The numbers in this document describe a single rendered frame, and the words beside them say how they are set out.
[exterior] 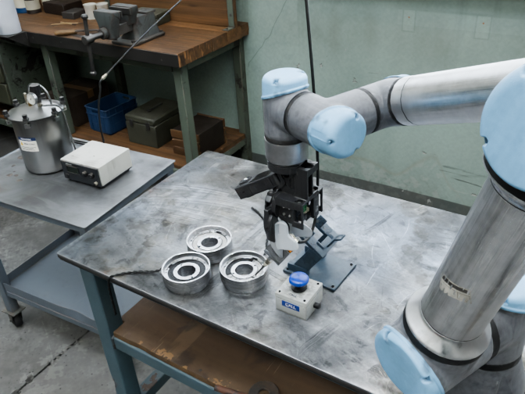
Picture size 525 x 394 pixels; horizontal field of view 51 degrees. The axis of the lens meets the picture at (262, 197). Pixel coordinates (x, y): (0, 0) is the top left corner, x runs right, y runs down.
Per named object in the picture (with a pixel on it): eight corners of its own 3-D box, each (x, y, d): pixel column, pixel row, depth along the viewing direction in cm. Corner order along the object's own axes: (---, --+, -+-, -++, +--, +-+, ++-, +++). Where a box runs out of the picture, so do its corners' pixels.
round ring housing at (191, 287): (220, 273, 123) (219, 258, 121) (195, 302, 115) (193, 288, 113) (181, 261, 127) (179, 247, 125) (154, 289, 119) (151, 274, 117)
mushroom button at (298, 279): (285, 298, 111) (284, 278, 108) (295, 286, 114) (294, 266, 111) (303, 304, 109) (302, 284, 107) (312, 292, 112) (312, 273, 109)
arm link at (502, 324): (541, 342, 88) (560, 277, 81) (487, 383, 82) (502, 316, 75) (477, 301, 97) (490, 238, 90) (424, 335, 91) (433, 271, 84)
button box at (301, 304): (275, 309, 112) (274, 291, 109) (293, 288, 117) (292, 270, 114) (311, 323, 108) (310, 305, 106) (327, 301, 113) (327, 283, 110)
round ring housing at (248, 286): (251, 302, 114) (250, 287, 112) (211, 286, 119) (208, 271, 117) (278, 274, 121) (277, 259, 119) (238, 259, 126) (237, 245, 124)
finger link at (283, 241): (294, 272, 103) (294, 229, 99) (267, 261, 106) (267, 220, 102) (302, 263, 105) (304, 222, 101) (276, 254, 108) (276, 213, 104)
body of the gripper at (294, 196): (301, 234, 98) (300, 174, 91) (262, 220, 102) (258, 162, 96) (323, 213, 103) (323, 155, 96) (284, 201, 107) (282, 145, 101)
